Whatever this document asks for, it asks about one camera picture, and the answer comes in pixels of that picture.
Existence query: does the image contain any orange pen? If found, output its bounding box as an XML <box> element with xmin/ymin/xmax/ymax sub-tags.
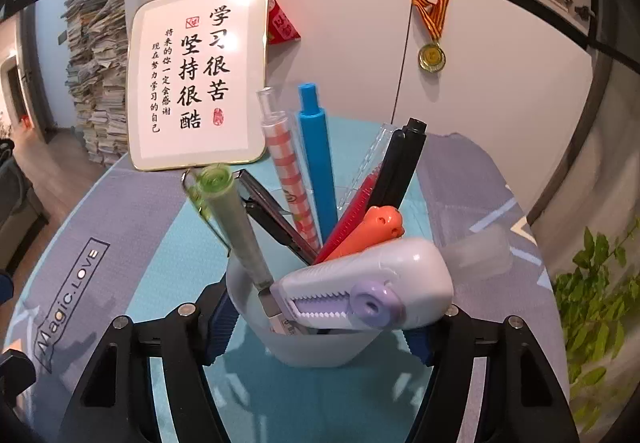
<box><xmin>325</xmin><ymin>205</ymin><xmax>405</xmax><ymax>264</ymax></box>

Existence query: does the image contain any frosted plastic cup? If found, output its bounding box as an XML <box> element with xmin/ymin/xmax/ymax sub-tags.
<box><xmin>225</xmin><ymin>253</ymin><xmax>451</xmax><ymax>369</ymax></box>

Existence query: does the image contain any teal grey tablecloth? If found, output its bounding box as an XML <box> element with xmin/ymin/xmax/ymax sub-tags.
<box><xmin>0</xmin><ymin>118</ymin><xmax>571</xmax><ymax>443</ymax></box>

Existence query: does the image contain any black marker pen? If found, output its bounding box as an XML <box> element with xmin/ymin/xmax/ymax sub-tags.
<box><xmin>367</xmin><ymin>118</ymin><xmax>428</xmax><ymax>211</ymax></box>

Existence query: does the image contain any red pen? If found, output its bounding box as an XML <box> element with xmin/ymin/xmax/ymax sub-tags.
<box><xmin>314</xmin><ymin>170</ymin><xmax>386</xmax><ymax>265</ymax></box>

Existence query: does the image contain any red pyramid hanging ornament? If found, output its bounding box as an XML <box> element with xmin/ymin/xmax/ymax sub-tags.
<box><xmin>237</xmin><ymin>0</ymin><xmax>302</xmax><ymax>46</ymax></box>

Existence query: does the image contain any green pen with gold clip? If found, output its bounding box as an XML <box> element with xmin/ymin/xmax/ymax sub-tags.
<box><xmin>181</xmin><ymin>163</ymin><xmax>276</xmax><ymax>296</ymax></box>

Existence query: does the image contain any white cabinet with bookshelf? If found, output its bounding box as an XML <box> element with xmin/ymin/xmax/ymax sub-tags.
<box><xmin>125</xmin><ymin>0</ymin><xmax>608</xmax><ymax>224</ymax></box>

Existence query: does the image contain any black pen with clip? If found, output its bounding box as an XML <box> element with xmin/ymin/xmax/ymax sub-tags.
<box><xmin>235</xmin><ymin>169</ymin><xmax>321</xmax><ymax>266</ymax></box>

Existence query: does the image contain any blue pen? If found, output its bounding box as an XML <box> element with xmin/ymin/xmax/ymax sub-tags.
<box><xmin>297</xmin><ymin>83</ymin><xmax>341</xmax><ymax>244</ymax></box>

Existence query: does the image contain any white purple correction tape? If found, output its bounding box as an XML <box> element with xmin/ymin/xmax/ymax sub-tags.
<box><xmin>270</xmin><ymin>237</ymin><xmax>455</xmax><ymax>335</ymax></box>

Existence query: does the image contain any translucent frosted pen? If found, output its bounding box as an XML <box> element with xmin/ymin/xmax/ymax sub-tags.
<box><xmin>447</xmin><ymin>225</ymin><xmax>513</xmax><ymax>280</ymax></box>

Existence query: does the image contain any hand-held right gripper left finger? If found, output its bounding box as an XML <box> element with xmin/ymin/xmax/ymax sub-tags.
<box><xmin>57</xmin><ymin>280</ymin><xmax>236</xmax><ymax>443</ymax></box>

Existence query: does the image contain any white calligraphy sign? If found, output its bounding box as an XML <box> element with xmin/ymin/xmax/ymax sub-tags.
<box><xmin>125</xmin><ymin>0</ymin><xmax>271</xmax><ymax>172</ymax></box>

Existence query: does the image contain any dark sofa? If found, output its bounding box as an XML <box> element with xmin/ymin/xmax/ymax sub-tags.
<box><xmin>0</xmin><ymin>138</ymin><xmax>51</xmax><ymax>269</ymax></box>

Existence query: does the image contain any pink checked pen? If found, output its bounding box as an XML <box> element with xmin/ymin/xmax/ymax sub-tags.
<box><xmin>256</xmin><ymin>87</ymin><xmax>322</xmax><ymax>251</ymax></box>

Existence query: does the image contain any green leafy plant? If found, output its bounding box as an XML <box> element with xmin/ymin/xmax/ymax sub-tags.
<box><xmin>552</xmin><ymin>218</ymin><xmax>640</xmax><ymax>434</ymax></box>

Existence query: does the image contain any clear plastic ruler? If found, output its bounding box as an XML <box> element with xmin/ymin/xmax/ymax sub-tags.
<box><xmin>337</xmin><ymin>123</ymin><xmax>398</xmax><ymax>211</ymax></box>

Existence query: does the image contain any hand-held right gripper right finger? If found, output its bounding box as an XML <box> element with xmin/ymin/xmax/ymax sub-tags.
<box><xmin>405</xmin><ymin>303</ymin><xmax>581</xmax><ymax>443</ymax></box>

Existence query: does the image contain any gold medal with striped ribbon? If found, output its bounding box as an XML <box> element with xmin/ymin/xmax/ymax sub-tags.
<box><xmin>411</xmin><ymin>0</ymin><xmax>453</xmax><ymax>72</ymax></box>

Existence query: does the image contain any wooden door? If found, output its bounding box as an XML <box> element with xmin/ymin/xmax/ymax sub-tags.
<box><xmin>0</xmin><ymin>50</ymin><xmax>36</xmax><ymax>144</ymax></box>

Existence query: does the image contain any stack of newspapers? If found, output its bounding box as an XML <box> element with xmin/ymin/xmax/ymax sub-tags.
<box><xmin>62</xmin><ymin>0</ymin><xmax>133</xmax><ymax>168</ymax></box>

